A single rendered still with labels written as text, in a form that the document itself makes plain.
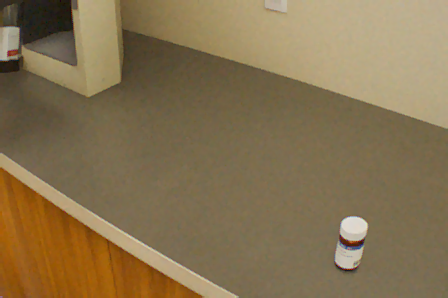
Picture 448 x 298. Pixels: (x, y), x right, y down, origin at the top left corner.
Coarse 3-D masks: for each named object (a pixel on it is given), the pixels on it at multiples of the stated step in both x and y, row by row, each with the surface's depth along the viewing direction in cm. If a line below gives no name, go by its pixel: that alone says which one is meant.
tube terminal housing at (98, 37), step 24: (96, 0) 132; (96, 24) 135; (120, 24) 153; (24, 48) 154; (96, 48) 137; (120, 48) 152; (48, 72) 149; (72, 72) 141; (96, 72) 139; (120, 72) 147
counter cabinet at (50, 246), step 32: (0, 192) 134; (32, 192) 120; (0, 224) 143; (32, 224) 127; (64, 224) 114; (0, 256) 155; (32, 256) 136; (64, 256) 121; (96, 256) 110; (128, 256) 101; (0, 288) 169; (32, 288) 146; (64, 288) 129; (96, 288) 116; (128, 288) 106; (160, 288) 98
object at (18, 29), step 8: (8, 8) 125; (16, 8) 127; (0, 16) 126; (8, 16) 126; (16, 16) 127; (0, 24) 126; (8, 24) 127; (16, 24) 128; (0, 32) 127; (8, 32) 127; (16, 32) 129; (0, 40) 127; (8, 40) 128; (16, 40) 130; (0, 48) 128; (8, 48) 129; (16, 48) 130; (0, 56) 129; (8, 56) 129; (16, 56) 131
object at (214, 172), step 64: (128, 64) 157; (192, 64) 155; (0, 128) 127; (64, 128) 126; (128, 128) 125; (192, 128) 124; (256, 128) 123; (320, 128) 121; (384, 128) 120; (64, 192) 104; (128, 192) 104; (192, 192) 103; (256, 192) 102; (320, 192) 100; (384, 192) 99; (192, 256) 87; (256, 256) 86; (320, 256) 85; (384, 256) 83
